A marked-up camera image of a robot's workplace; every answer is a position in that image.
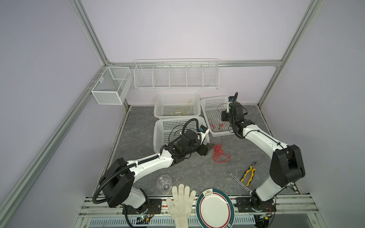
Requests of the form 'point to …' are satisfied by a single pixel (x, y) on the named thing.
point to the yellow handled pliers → (252, 167)
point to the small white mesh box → (113, 85)
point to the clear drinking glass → (164, 183)
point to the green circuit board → (142, 220)
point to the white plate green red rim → (215, 209)
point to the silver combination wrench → (229, 173)
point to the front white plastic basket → (167, 130)
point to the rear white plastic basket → (177, 105)
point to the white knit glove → (181, 206)
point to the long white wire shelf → (177, 73)
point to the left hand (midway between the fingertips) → (209, 143)
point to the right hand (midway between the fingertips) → (227, 110)
